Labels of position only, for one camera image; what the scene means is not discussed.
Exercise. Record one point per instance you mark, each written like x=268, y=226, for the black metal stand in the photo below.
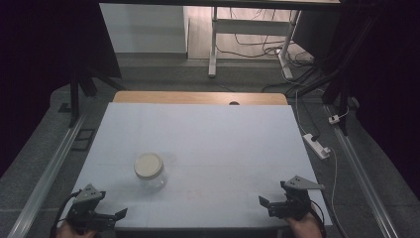
x=336, y=86
x=74, y=99

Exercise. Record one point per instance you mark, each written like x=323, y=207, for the clear glass jar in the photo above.
x=157, y=182

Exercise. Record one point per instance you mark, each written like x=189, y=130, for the white power strip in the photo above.
x=316, y=147

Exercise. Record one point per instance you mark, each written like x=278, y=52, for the black rectangular frame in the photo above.
x=78, y=147

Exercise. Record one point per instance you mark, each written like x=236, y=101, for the cream round jar lid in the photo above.
x=148, y=165

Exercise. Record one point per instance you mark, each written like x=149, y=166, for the person's right hand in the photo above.
x=305, y=228

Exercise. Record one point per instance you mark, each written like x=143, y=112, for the white table mat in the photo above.
x=214, y=145

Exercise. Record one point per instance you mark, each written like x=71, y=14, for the black plug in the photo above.
x=315, y=137

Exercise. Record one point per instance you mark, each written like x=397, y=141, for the dark curtain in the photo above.
x=393, y=82
x=39, y=59

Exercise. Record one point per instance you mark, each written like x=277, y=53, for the person's left hand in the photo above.
x=71, y=232

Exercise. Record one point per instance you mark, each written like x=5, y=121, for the white-framed desk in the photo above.
x=251, y=27

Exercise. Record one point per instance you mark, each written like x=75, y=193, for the small white adapter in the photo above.
x=334, y=119

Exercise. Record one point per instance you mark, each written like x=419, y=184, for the aluminium rail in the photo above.
x=46, y=180
x=363, y=180

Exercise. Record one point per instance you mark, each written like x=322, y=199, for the wooden table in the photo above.
x=165, y=97

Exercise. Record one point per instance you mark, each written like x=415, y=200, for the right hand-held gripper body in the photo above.
x=298, y=198

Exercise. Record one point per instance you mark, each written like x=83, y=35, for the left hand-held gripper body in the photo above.
x=86, y=206

